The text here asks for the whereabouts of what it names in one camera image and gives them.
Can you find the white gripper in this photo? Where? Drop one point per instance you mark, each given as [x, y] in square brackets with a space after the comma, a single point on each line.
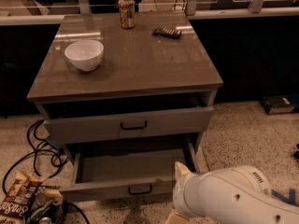
[179, 192]

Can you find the grey drawer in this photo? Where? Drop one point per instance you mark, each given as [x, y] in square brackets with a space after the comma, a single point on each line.
[109, 176]
[130, 125]

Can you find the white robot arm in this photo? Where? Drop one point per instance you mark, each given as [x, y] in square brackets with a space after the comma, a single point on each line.
[236, 195]

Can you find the grey drawer cabinet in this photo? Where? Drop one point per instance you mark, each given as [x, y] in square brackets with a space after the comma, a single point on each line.
[140, 72]

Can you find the silver can in basket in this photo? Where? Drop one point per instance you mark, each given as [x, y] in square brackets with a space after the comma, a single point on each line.
[45, 220]

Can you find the blue power plug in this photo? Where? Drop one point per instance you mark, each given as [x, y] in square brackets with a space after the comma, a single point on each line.
[52, 143]

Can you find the black remote control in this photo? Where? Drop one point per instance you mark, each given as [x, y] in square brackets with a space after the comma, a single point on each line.
[167, 32]

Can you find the brown chip bag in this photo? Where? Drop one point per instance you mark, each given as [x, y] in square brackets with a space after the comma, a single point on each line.
[20, 197]

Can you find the white ceramic bowl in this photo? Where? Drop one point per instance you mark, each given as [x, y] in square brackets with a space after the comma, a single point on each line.
[85, 55]

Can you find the orange soda can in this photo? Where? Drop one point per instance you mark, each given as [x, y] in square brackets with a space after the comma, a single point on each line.
[127, 12]

